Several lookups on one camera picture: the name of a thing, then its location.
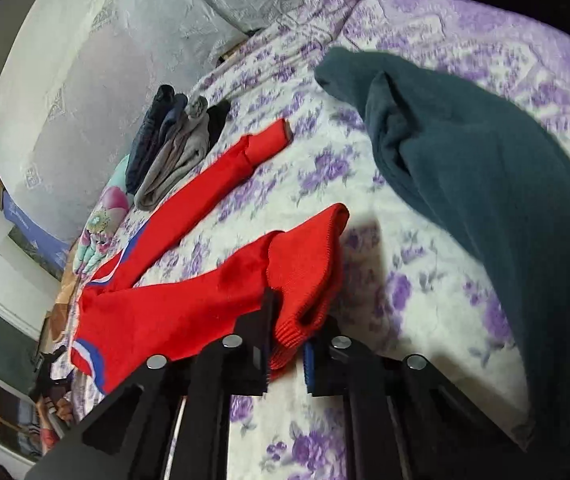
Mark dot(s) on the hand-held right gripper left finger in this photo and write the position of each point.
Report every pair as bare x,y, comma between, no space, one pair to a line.
257,360

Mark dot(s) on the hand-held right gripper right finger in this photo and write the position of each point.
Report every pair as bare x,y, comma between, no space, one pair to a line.
309,367

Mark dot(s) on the red blue white shirt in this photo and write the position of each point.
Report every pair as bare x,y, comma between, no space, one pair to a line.
190,300

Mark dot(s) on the person's left hand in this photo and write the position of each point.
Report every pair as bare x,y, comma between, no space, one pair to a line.
62,410

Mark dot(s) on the blue box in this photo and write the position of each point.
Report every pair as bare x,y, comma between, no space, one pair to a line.
30,230

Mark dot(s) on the colourful printed pillow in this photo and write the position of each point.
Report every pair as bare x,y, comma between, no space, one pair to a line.
105,210

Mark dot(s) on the purple floral bedspread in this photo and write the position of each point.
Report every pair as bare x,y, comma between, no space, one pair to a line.
315,200

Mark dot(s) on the grey folded garment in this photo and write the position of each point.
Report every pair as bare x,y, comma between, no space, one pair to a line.
175,165

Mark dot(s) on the dark teal garment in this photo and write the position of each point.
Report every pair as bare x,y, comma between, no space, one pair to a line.
465,185

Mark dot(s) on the navy folded garment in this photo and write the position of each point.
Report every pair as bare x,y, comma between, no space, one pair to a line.
145,145

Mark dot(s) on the black folded garment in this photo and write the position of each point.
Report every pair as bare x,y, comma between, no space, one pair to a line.
217,120

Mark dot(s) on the blue folded garment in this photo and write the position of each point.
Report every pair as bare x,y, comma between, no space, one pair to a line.
174,117

